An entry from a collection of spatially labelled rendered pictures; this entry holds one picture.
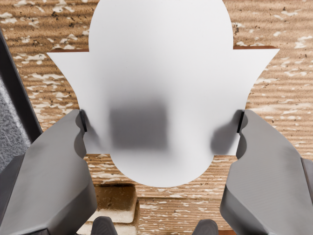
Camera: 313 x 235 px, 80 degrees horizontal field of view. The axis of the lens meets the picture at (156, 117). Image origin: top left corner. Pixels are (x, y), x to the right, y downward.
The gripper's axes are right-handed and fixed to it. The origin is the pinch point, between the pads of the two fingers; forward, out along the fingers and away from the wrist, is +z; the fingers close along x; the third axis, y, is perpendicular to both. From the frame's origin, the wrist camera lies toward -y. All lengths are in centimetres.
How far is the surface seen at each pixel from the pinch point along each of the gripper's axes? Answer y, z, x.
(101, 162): 5.6, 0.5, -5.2
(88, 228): 11.2, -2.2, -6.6
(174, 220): 14.0, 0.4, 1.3
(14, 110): 1.8, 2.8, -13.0
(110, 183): 8.3, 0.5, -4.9
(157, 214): 13.1, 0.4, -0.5
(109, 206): 8.5, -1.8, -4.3
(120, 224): 10.7, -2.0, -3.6
